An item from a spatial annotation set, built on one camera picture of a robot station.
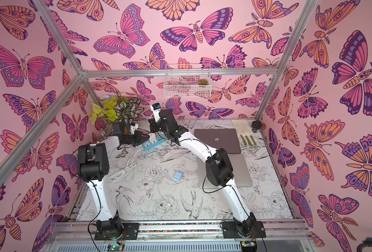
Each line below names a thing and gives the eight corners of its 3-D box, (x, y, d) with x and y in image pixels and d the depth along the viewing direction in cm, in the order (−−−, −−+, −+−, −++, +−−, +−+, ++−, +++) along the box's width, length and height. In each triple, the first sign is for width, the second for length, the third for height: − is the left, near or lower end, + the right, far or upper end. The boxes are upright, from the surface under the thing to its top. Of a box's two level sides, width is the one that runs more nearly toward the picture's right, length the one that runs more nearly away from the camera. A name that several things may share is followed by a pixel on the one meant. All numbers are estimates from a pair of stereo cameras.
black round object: (253, 132, 113) (253, 130, 111) (249, 123, 118) (250, 121, 117) (263, 131, 112) (264, 130, 111) (259, 122, 118) (260, 120, 117)
